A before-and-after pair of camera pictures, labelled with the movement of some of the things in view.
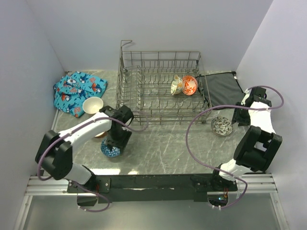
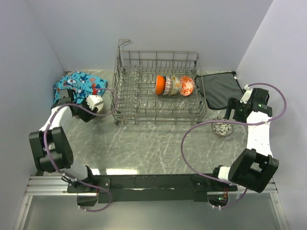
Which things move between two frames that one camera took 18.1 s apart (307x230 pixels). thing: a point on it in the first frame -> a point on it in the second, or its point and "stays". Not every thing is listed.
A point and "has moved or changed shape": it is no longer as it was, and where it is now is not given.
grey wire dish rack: (162, 87) stays
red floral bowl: (190, 85) has moved or changed shape
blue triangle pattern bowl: (112, 152) -> (168, 86)
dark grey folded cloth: (221, 89) stays
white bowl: (103, 134) -> (160, 83)
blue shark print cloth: (71, 90) stays
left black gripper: (121, 143) -> (89, 115)
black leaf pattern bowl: (221, 126) stays
